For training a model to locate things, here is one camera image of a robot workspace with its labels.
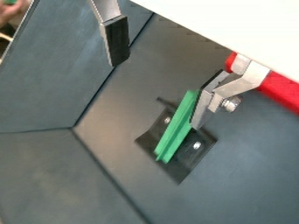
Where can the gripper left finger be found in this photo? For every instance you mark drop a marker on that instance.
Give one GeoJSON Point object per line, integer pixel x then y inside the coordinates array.
{"type": "Point", "coordinates": [114, 30]}

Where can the red gripper mount block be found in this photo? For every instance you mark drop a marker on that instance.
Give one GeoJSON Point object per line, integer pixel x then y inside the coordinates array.
{"type": "Point", "coordinates": [277, 87]}

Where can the black curved fixture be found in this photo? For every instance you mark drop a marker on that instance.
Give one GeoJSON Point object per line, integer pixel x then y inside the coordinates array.
{"type": "Point", "coordinates": [194, 148]}

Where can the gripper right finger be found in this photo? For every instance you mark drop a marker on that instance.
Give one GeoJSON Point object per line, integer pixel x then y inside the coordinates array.
{"type": "Point", "coordinates": [219, 93]}

